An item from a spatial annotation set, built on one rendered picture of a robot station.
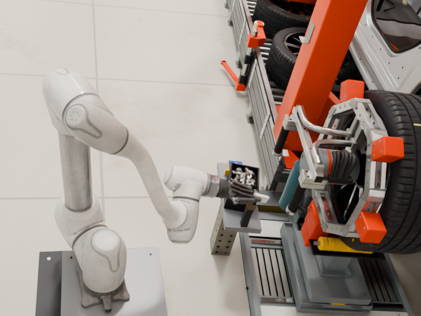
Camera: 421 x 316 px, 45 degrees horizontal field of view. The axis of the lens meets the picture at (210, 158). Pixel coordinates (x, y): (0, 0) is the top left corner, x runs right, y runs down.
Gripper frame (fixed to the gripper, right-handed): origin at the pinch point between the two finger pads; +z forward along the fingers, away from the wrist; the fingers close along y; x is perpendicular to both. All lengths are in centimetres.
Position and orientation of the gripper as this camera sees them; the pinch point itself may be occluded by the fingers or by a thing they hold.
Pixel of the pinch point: (260, 197)
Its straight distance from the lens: 206.0
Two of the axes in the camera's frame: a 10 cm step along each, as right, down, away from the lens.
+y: -1.5, -6.7, 7.3
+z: 8.9, 2.3, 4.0
